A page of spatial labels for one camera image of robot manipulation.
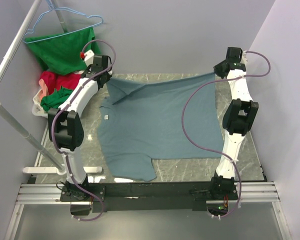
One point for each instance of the crumpled green t shirt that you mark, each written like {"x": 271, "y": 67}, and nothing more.
{"x": 57, "y": 98}

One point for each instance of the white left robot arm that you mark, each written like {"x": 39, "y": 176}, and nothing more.
{"x": 64, "y": 122}

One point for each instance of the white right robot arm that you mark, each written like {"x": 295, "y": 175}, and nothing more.
{"x": 240, "y": 114}

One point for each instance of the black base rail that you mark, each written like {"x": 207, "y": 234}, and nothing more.
{"x": 138, "y": 196}

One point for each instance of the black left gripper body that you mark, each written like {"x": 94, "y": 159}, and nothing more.
{"x": 107, "y": 76}

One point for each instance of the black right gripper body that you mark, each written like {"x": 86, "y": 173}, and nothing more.
{"x": 218, "y": 68}

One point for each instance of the white plastic laundry basket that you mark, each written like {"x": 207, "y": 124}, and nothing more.
{"x": 37, "y": 109}

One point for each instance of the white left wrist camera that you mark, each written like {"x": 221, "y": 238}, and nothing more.
{"x": 87, "y": 57}

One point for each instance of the pink garment in basket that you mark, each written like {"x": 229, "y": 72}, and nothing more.
{"x": 44, "y": 91}

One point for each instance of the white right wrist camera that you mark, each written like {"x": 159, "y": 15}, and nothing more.
{"x": 244, "y": 59}

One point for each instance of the red t shirt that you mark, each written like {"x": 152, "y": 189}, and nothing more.
{"x": 56, "y": 81}

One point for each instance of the hanging green t shirt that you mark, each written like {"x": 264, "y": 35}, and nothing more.
{"x": 60, "y": 53}

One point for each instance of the grey-blue polo shirt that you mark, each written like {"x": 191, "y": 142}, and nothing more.
{"x": 174, "y": 119}

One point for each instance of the light blue wire hanger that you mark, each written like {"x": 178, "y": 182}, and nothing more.
{"x": 53, "y": 7}

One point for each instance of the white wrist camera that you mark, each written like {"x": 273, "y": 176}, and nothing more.
{"x": 87, "y": 57}
{"x": 244, "y": 59}

